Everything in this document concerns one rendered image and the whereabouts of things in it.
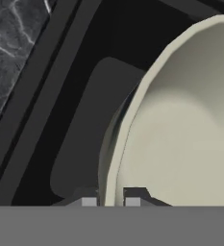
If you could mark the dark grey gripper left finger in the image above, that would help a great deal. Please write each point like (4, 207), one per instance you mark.
(84, 197)

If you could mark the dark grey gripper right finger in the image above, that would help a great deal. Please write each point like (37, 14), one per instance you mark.
(136, 196)

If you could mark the cream white bowl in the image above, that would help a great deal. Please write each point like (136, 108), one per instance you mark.
(180, 134)

